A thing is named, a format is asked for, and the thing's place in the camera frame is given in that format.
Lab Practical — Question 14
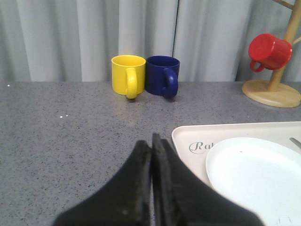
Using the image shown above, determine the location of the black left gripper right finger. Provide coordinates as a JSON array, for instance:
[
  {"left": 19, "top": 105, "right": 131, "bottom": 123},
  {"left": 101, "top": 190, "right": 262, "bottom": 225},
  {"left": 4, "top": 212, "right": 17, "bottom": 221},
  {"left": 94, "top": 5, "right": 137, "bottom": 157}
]
[{"left": 151, "top": 133, "right": 263, "bottom": 226}]

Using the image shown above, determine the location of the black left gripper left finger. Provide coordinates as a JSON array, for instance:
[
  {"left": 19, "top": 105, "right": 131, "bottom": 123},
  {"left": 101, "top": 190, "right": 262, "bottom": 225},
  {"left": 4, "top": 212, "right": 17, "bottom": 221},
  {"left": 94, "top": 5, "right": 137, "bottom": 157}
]
[{"left": 51, "top": 140, "right": 152, "bottom": 226}]

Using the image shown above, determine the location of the white round plate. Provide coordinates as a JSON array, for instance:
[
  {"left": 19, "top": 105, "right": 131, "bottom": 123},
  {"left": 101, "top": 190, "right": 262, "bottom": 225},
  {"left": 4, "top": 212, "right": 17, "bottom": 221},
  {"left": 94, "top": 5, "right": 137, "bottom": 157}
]
[{"left": 206, "top": 137, "right": 301, "bottom": 226}]

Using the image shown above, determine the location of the silver fork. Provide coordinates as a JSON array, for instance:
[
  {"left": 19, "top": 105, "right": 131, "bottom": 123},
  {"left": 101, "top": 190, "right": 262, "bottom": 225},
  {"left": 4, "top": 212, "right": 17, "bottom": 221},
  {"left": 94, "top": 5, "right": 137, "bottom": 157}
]
[{"left": 289, "top": 137, "right": 301, "bottom": 148}]

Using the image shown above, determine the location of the cream rabbit serving tray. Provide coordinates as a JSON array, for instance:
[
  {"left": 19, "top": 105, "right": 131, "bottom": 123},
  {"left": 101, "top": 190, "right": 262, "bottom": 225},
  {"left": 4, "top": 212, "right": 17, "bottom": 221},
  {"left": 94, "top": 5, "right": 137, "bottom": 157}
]
[{"left": 172, "top": 121, "right": 301, "bottom": 186}]

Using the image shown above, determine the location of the dark blue mug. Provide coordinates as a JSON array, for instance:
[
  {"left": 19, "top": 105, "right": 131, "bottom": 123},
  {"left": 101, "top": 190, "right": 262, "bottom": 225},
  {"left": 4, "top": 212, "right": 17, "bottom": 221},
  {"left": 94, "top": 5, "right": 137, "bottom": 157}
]
[{"left": 145, "top": 56, "right": 180, "bottom": 98}]

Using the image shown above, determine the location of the yellow mug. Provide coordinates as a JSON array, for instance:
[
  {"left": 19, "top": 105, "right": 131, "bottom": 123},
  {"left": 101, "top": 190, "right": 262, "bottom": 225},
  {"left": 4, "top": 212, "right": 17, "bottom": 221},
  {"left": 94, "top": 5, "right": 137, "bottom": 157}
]
[{"left": 111, "top": 55, "right": 146, "bottom": 99}]

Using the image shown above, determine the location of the wooden mug tree stand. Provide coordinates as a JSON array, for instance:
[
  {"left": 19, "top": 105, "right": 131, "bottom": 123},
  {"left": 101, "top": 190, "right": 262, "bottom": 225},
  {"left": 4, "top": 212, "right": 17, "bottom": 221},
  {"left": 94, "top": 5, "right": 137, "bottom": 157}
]
[{"left": 242, "top": 0, "right": 301, "bottom": 108}]

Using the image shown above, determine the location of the red mug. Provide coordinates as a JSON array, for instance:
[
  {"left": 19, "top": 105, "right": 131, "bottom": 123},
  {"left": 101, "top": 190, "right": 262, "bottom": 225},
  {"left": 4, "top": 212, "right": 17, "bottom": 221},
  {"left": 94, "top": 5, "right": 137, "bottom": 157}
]
[{"left": 248, "top": 33, "right": 293, "bottom": 73}]

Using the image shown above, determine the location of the grey curtain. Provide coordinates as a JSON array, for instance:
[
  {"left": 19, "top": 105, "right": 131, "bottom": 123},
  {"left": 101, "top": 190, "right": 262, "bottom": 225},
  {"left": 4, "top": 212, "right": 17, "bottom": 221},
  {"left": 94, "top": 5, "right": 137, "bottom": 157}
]
[{"left": 0, "top": 0, "right": 291, "bottom": 82}]

